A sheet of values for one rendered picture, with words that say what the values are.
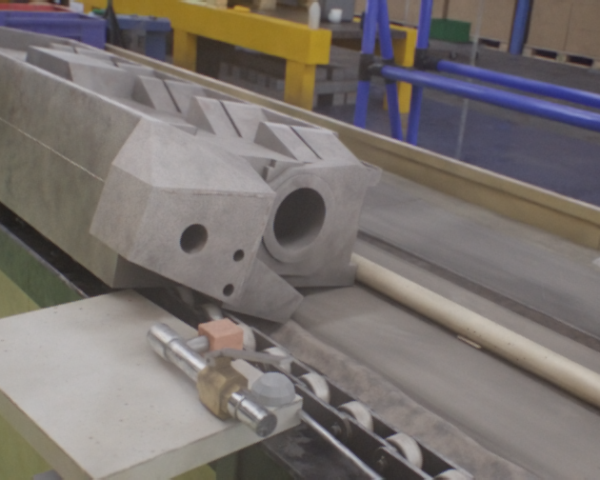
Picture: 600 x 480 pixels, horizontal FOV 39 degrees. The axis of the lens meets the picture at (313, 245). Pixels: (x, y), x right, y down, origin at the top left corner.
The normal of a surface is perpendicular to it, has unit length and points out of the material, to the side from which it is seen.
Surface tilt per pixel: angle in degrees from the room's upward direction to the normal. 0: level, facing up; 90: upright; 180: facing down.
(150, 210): 90
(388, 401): 50
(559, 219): 88
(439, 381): 0
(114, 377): 0
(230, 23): 90
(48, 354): 0
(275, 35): 90
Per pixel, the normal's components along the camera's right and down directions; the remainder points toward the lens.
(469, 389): 0.09, -0.94
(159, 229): 0.63, 0.32
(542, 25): -0.78, 0.14
